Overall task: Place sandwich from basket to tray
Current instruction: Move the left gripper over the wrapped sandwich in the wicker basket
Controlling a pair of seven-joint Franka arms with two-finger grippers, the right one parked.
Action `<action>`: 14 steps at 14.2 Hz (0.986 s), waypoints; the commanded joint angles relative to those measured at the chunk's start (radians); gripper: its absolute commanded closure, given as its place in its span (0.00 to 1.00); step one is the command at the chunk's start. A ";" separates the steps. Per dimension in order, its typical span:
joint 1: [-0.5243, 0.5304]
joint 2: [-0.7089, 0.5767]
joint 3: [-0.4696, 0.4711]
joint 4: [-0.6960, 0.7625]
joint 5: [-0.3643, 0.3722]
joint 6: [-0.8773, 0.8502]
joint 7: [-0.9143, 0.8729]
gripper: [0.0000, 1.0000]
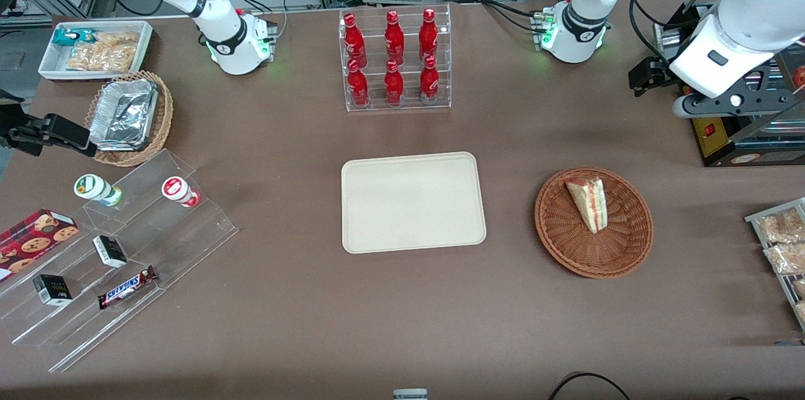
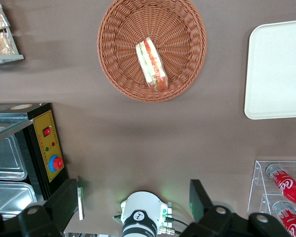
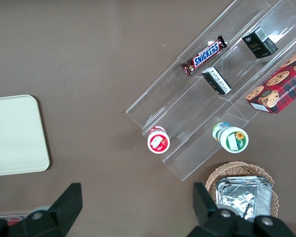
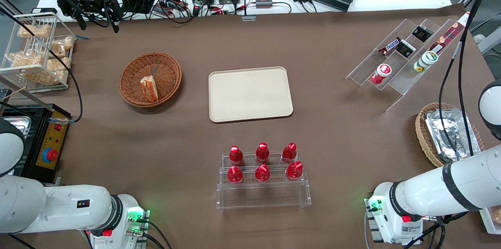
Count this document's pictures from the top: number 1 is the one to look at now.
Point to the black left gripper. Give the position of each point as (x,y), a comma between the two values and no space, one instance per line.
(658,75)

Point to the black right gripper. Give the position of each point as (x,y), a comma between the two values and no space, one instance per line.
(14,125)

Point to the triangular sandwich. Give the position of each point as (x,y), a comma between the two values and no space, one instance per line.
(590,205)

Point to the oval wicker basket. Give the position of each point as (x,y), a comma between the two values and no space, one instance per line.
(165,111)

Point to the round brown wicker basket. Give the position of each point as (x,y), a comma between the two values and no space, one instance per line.
(604,255)

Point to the grey tray with snack bags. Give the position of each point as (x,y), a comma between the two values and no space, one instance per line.
(780,283)

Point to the beige plastic tray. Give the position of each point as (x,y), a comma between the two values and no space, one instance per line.
(412,202)

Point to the stack of foil trays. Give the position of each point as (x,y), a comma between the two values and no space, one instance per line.
(122,114)

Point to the green lid yogurt cup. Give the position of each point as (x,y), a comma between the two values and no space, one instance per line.
(94,187)

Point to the white rectangular snack bin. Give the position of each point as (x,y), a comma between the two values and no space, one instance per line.
(50,66)

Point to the clear cracker bag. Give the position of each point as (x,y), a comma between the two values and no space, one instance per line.
(100,59)
(119,39)

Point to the black food warmer machine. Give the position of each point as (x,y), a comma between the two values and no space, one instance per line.
(717,142)

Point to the teal snack packet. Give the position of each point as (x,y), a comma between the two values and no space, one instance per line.
(66,36)

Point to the red cookie box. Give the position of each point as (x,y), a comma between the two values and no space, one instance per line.
(34,239)

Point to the red lid yogurt cup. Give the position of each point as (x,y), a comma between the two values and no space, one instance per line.
(176,188)

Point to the small black box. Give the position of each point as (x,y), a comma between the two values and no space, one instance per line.
(110,251)
(51,290)

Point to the clear acrylic stepped display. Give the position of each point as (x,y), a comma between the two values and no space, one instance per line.
(188,236)

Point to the Snickers bar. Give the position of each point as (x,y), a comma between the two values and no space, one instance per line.
(126,287)

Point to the clear fried snack bag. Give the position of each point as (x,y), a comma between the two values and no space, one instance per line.
(780,227)
(786,258)
(801,311)
(800,287)

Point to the red cola bottle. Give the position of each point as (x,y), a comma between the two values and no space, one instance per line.
(355,41)
(428,35)
(394,84)
(429,82)
(358,85)
(395,38)

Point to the clear acrylic bottle rack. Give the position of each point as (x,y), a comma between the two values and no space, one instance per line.
(377,107)

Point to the grey white device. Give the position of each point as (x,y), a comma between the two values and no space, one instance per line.
(410,394)

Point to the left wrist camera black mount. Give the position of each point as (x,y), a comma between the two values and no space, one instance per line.
(723,104)

